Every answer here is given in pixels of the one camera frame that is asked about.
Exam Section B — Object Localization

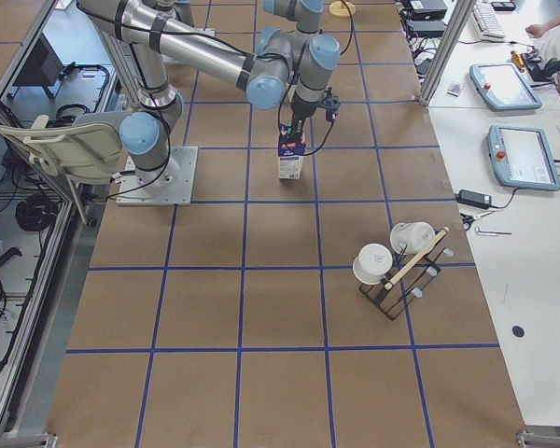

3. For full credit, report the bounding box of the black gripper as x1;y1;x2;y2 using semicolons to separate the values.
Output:
289;91;318;135

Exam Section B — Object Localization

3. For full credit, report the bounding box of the blue white milk carton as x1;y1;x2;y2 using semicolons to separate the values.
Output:
277;124;306;180

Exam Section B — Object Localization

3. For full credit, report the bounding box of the white cup on rack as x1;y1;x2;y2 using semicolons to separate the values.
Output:
353;243;393;286

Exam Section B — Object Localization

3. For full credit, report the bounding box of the person hand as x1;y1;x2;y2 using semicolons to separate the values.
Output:
525;24;549;38

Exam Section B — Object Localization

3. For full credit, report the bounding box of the white mug on rack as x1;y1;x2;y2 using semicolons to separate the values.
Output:
390;221;435;255

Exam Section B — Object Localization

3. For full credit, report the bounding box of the black power adapter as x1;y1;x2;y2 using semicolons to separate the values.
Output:
455;189;492;210

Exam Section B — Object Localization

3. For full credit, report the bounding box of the upper teach pendant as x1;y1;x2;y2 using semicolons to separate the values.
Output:
469;63;542;111

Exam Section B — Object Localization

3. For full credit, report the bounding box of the teach pendant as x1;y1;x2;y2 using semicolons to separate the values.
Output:
486;125;560;191
469;63;542;111

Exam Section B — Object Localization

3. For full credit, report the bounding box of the white keyboard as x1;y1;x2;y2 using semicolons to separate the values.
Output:
469;1;506;42

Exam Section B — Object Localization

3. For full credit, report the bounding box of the allen key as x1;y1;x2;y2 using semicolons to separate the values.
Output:
474;226;512;237

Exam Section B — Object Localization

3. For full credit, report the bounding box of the grey office chair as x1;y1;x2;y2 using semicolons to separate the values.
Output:
0;111;131;185

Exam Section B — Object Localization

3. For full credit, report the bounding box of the lower teach pendant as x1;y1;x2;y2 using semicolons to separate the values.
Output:
486;125;560;191

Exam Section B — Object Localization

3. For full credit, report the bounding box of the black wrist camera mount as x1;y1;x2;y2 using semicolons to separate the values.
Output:
320;86;341;124

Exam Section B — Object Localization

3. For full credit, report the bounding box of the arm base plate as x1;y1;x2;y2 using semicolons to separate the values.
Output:
115;146;198;206

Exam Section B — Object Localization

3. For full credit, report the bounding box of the aluminium frame post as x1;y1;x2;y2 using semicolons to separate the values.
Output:
418;0;475;106

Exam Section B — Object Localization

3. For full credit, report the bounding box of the black wire mug rack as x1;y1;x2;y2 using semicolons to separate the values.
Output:
358;227;454;321

